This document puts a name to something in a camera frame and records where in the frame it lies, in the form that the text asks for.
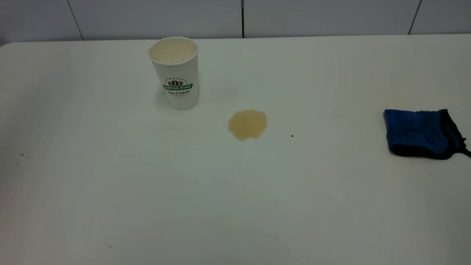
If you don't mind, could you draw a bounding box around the blue cloth with black trim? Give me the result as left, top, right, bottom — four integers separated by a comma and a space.
384, 109, 471, 160

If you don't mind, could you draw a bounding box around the white paper coffee cup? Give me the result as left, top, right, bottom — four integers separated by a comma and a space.
148, 36, 199, 111

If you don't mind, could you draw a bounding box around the light brown coffee spill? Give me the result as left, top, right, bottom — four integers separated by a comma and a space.
227, 109, 268, 142

